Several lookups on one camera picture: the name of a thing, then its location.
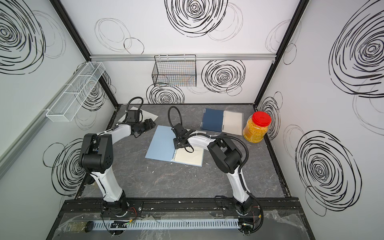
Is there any aluminium wall rail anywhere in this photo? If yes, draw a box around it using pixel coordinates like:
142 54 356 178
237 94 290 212
90 53 276 62

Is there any black wire basket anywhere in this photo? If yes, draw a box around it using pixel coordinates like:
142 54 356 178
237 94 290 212
151 60 197 87

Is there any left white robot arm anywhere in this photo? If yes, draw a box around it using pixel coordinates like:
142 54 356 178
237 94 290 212
78 109 156 217

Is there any black corner frame post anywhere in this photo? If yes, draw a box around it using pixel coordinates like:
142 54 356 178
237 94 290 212
253 0 310 109

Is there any torn lined paper page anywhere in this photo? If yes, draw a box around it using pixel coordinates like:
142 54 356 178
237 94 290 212
118 107 158 124

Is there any white mesh wall shelf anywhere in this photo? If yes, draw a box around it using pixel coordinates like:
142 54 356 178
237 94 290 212
46 62 105 122

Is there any dark blue spiral notebook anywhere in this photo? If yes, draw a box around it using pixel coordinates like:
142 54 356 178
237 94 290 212
200 108 244 136

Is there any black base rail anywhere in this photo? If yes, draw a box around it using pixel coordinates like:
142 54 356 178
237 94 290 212
60 197 302 218

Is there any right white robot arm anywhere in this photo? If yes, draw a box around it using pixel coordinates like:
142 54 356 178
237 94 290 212
171 124 253 216

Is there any white slotted cable duct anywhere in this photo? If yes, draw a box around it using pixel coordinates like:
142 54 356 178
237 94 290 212
93 219 240 231

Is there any cornflakes jar with red lid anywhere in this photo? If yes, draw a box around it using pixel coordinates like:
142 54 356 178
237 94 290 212
243 111 272 144

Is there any light blue spiral notebook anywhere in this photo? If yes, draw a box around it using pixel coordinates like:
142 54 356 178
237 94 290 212
145 126 204 167

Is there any left black frame post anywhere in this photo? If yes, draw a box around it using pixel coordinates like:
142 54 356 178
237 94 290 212
49 0 119 109

